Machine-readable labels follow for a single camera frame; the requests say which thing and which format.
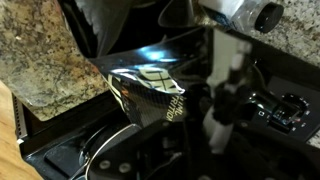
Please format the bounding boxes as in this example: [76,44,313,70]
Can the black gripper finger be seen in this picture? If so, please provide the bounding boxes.
[88,121,186,180]

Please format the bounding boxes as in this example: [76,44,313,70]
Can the black frying pan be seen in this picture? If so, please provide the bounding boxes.
[68,124,141,180]

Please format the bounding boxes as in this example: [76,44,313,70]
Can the black electric stove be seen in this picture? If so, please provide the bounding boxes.
[13,92,139,180]

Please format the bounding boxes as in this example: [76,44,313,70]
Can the black air fryer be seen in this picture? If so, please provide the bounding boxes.
[183,29,320,180]

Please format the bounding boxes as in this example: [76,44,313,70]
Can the wooden lower cabinets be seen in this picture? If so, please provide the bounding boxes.
[0,82,42,180]

